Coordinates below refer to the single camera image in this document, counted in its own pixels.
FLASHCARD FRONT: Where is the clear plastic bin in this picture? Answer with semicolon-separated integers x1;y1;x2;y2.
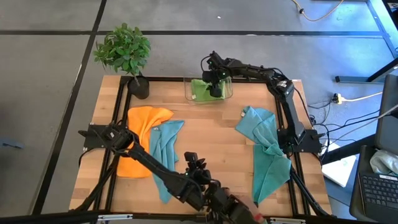
183;76;234;105

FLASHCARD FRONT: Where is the orange microfiber towel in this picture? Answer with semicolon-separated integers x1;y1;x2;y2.
116;105;174;179

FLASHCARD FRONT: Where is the person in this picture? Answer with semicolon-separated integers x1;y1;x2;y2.
217;186;269;224

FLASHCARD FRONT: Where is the teal microfiber towel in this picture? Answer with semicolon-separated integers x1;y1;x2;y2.
252;143;292;205

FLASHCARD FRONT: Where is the black desk foot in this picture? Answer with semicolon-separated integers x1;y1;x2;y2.
335;57;398;83

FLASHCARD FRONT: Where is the white notebook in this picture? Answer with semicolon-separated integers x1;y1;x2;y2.
322;139;358;188

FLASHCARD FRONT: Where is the silver metal bracket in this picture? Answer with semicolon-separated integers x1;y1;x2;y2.
98;213;134;222
269;217;306;224

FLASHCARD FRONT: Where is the white extension cord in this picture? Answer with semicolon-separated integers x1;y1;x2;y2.
331;91;384;105

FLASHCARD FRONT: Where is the yellow hanging cable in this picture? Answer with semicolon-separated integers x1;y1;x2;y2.
291;0;345;22

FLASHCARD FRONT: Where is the green potted plant black pot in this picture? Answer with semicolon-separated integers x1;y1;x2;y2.
92;22;152;100

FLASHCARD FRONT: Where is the grey cable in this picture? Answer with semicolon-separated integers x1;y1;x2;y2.
323;104;398;144

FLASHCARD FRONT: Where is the crumpled white cloth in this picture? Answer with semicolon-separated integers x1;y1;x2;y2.
369;149;398;177

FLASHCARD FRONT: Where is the black floor cable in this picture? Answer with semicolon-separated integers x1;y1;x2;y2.
307;99;382;131

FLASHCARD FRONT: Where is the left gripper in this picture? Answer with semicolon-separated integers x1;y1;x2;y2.
183;151;215;194

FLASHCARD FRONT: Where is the grey floor plate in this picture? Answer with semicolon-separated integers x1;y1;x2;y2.
0;138;24;150

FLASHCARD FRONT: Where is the dark grey laptop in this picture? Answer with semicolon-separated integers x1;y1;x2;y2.
349;73;398;224

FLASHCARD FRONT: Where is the green microfiber towel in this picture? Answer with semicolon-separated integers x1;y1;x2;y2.
190;78;226;103

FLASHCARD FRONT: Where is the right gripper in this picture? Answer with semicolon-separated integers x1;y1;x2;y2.
208;70;231;98

